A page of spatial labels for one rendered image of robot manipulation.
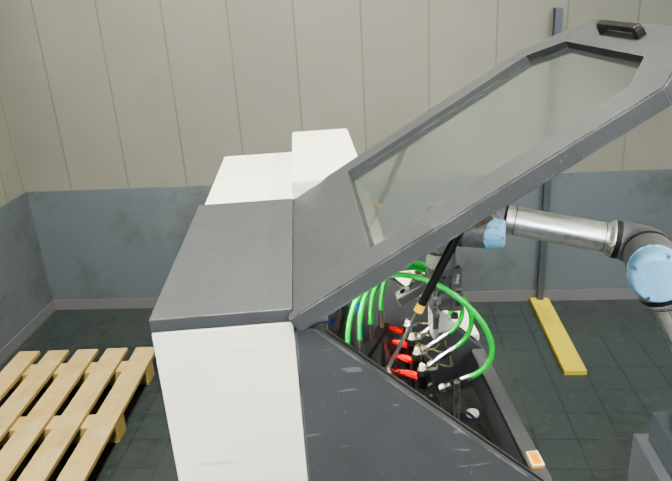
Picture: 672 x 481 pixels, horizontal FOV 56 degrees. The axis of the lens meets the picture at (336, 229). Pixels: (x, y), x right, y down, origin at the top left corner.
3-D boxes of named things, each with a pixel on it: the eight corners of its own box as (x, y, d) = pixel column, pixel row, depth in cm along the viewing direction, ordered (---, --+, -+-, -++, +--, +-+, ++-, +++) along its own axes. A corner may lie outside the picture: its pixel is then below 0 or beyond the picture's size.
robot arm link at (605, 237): (673, 219, 158) (476, 185, 169) (681, 235, 148) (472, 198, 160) (659, 261, 162) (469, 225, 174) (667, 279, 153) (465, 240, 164)
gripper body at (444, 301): (462, 313, 162) (463, 270, 157) (429, 316, 161) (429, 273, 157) (455, 299, 169) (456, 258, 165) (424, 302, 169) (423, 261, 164)
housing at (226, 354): (336, 782, 177) (292, 308, 123) (234, 793, 176) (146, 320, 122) (318, 445, 308) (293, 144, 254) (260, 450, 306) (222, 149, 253)
